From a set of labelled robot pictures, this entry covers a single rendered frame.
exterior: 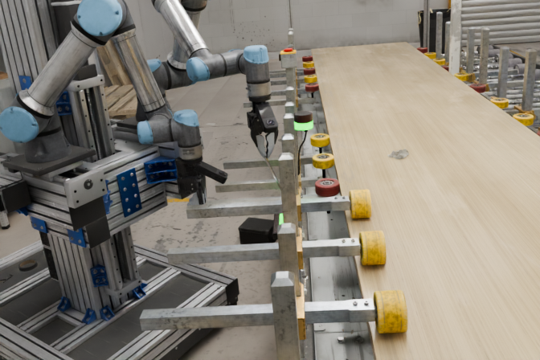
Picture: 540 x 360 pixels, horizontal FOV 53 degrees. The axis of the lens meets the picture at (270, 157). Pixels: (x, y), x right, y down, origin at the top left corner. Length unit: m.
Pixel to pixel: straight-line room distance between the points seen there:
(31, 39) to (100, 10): 0.54
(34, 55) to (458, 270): 1.60
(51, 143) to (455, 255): 1.31
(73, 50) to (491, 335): 1.32
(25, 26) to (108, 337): 1.26
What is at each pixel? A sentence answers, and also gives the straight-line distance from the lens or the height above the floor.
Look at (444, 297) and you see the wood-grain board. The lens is 1.25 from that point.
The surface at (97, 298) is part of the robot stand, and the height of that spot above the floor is 0.33.
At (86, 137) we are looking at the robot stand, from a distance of 2.16.
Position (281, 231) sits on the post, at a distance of 1.05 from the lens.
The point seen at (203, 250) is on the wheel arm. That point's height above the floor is 0.96.
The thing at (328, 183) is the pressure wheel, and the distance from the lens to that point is 1.79.
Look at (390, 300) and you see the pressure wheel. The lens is 1.09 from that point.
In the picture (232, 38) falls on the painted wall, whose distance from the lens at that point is 9.77.
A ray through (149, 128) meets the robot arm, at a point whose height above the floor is 1.14.
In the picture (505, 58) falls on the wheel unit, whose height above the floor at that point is 1.05.
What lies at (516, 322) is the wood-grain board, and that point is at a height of 0.90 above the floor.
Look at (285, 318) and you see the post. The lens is 0.84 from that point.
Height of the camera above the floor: 1.60
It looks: 20 degrees down
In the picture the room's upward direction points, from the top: 5 degrees counter-clockwise
